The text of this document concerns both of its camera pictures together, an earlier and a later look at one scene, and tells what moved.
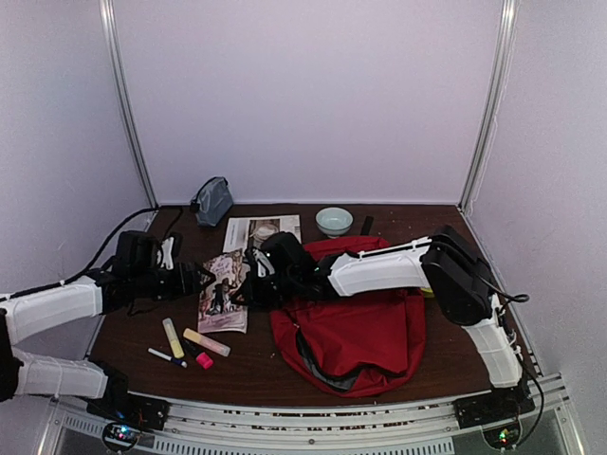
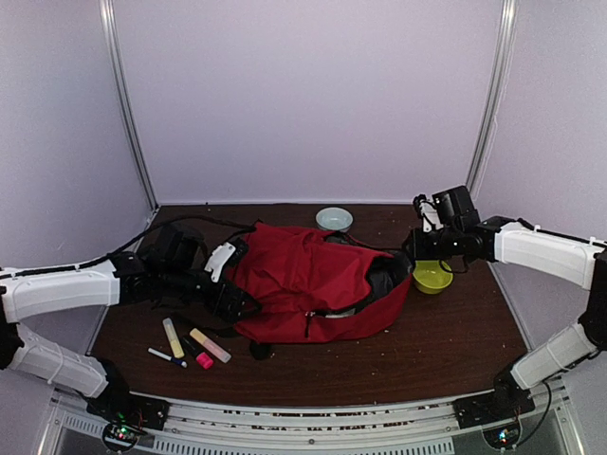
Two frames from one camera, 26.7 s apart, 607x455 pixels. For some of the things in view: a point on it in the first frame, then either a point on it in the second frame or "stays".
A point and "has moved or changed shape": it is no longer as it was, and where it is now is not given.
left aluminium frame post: [107, 14] stays
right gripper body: [267, 294] -> [431, 249]
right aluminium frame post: [496, 101] stays
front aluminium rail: [314, 428] stays
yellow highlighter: [176, 346] stays
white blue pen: [168, 357] stays
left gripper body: [190, 287] -> [220, 311]
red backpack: [356, 345] has moved or changed shape
